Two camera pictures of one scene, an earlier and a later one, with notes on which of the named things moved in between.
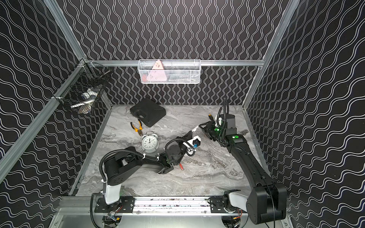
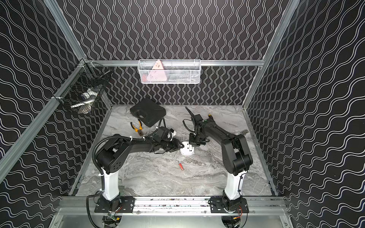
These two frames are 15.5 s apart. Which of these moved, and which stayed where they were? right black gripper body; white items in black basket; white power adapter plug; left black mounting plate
Moved: right black gripper body
Stayed: white power adapter plug; white items in black basket; left black mounting plate
